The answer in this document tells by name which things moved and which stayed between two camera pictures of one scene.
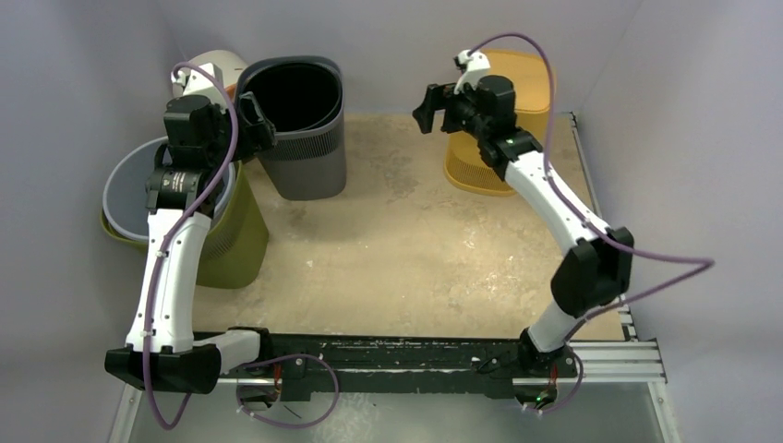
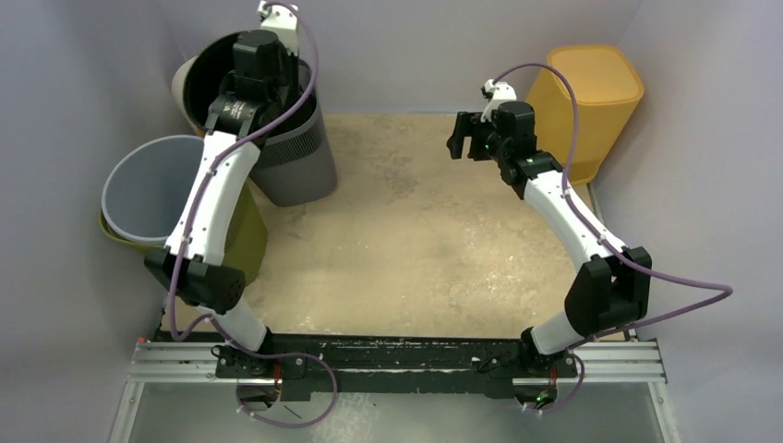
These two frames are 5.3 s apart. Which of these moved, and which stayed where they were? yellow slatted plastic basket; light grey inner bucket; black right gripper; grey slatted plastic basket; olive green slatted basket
Moved: yellow slatted plastic basket; black right gripper; grey slatted plastic basket
Stayed: olive green slatted basket; light grey inner bucket
